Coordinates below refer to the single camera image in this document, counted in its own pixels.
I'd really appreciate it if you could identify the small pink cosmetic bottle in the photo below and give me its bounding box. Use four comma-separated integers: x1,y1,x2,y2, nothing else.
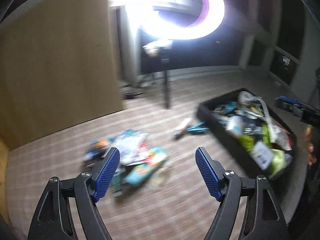
173,118,192,140

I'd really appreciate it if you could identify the cartoon dragon keychain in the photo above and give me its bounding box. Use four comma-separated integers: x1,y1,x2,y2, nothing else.
90,140,110,152

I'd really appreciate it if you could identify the person right hand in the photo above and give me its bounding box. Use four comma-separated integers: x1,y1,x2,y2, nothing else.
305,125,320,166

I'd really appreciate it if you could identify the white printed blister card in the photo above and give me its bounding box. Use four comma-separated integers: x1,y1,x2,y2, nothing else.
112,129,148,161

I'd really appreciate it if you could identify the teal clothes peg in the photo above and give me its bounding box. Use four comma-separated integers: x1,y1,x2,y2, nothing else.
187,122,210,135

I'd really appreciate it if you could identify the teal fruit print tube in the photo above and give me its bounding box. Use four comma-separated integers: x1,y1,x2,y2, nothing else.
124,147,168,187

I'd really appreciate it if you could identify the black storage tray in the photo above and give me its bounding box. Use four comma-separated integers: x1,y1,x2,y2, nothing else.
196,88,297,180

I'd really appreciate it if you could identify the white tape roll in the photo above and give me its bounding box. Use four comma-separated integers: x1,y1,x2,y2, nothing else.
238,90,256,106

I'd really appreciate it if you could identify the large brown cardboard panel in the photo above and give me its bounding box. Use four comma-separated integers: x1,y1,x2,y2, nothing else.
1,0,123,150

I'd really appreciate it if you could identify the black tripod stand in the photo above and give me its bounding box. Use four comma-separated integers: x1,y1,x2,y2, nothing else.
141,46,171,109

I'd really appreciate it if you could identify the white ring light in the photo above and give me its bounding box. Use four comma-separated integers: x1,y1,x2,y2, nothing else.
124,0,225,40

